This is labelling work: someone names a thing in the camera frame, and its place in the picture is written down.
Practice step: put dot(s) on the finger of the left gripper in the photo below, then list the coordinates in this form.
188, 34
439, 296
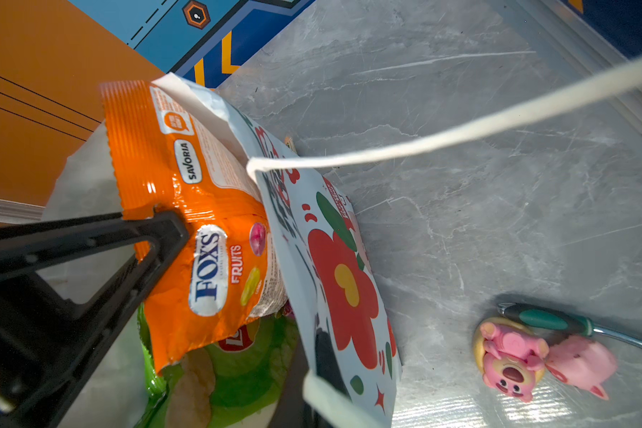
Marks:
50, 346

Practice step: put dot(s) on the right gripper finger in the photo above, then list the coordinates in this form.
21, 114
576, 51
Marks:
291, 409

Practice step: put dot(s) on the green Lay's chips bag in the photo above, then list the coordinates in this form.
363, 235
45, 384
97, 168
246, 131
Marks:
236, 382

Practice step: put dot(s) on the white floral paper bag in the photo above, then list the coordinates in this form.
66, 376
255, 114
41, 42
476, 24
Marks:
353, 358

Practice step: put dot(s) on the orange Fox's fruits candy bag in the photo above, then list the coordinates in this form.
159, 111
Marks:
226, 276

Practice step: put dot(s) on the left aluminium corner post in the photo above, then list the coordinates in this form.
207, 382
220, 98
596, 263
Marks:
15, 213

